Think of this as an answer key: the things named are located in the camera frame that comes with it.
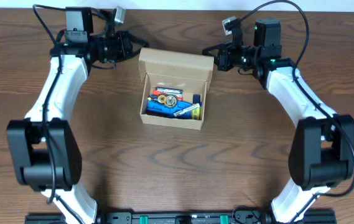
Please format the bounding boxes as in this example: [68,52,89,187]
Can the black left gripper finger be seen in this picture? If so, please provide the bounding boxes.
[129,32,149,49]
[122,48,141,61]

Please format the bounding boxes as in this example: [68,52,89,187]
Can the cardboard box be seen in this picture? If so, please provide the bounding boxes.
[138,48,213,130]

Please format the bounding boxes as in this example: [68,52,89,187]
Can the red black stapler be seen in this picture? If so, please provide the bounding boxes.
[152,87,183,101]

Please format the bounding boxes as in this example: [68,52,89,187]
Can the blue whiteboard eraser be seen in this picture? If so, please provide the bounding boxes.
[146,99,192,118]

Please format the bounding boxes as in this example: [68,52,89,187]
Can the blue whiteboard marker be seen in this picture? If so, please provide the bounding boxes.
[173,103,200,117]

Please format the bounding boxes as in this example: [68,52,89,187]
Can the gold correction tape dispenser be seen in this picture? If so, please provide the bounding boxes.
[148,95,177,108]

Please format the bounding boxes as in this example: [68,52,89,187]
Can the yellow highlighter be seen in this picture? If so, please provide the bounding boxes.
[191,94,202,120]

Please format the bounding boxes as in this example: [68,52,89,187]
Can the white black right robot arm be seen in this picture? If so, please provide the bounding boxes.
[202,17,354,223]

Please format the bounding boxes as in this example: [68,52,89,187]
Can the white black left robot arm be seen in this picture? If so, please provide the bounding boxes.
[6,30,149,223]

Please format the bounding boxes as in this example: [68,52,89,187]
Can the black mounting rail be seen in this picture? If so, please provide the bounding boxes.
[24,208,337,224]

